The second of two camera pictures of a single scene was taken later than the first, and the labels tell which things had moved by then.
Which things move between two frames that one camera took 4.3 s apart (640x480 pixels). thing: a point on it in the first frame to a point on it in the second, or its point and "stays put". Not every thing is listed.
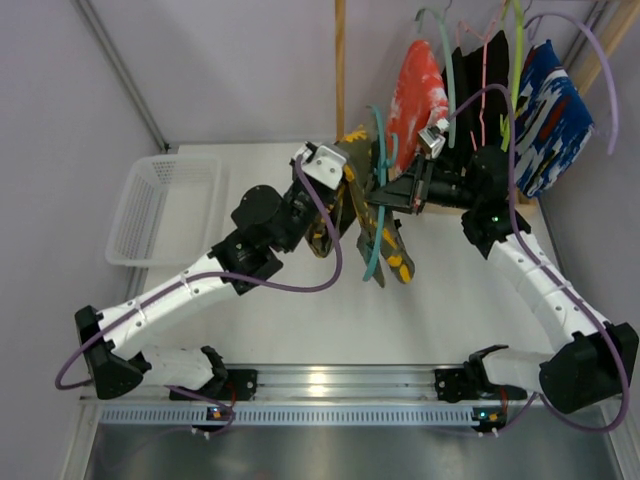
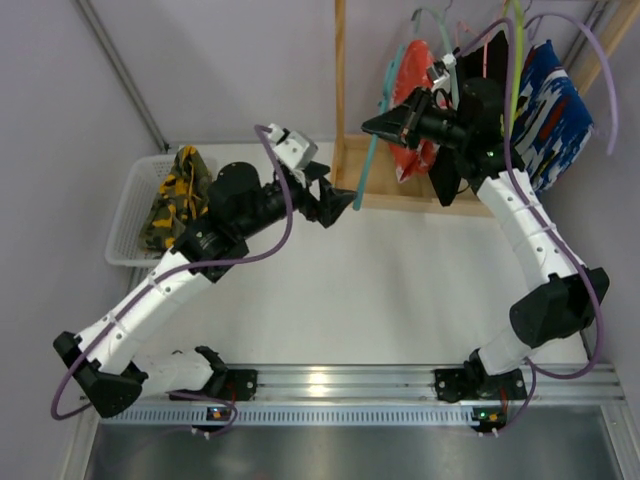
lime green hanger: x=515 y=10 stays put
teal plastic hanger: x=384 y=169 to x=394 y=66
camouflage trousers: x=379 y=244 to x=183 y=197
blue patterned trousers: x=554 y=125 stays put
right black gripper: x=415 y=186 to x=417 y=117
